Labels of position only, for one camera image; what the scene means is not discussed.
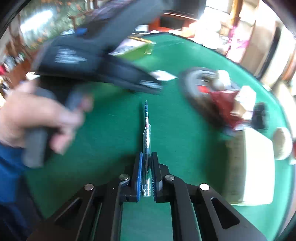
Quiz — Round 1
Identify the gold-rimmed cardboard box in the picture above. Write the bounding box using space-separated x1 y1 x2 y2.
109 35 156 62

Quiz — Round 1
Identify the flower painting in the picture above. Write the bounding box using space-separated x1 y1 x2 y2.
20 0 93 47

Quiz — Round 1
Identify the black fan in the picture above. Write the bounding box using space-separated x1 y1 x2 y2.
251 102 269 130

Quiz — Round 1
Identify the red foil packet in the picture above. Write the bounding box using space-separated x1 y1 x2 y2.
208 89 243 130

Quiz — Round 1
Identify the pink cloth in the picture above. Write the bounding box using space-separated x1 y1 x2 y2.
228 25 251 58

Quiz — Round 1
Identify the blue gel pen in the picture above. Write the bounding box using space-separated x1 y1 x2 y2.
142 100 152 197

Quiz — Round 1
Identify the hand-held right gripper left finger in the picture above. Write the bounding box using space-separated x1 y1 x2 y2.
26 152 143 241

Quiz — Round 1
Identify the person's left hand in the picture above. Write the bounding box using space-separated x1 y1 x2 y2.
0 80 93 155

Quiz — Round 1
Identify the round table control panel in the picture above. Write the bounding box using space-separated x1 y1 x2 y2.
179 67 241 130

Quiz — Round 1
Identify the person's left forearm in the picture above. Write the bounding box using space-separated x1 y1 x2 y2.
0 141 47 234

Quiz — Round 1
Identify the black television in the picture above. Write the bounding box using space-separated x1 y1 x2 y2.
173 0 206 19

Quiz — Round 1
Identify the white bottle black label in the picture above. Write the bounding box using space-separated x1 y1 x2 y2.
214 70 232 91

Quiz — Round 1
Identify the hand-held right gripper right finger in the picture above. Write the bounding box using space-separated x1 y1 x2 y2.
151 152 267 241

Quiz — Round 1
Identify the large white medicine box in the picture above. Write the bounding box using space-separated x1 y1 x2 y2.
225 127 277 205

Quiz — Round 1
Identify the small white packet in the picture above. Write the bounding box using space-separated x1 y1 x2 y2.
149 70 178 82

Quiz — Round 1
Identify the cream plush ball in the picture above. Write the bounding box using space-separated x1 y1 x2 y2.
273 127 294 161

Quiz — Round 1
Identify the red television cabinet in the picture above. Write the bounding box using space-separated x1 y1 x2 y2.
148 13 197 32

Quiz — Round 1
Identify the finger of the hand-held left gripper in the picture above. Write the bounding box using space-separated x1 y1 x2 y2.
102 57 163 96

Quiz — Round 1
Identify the long blue white carton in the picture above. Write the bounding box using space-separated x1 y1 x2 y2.
231 86 257 116

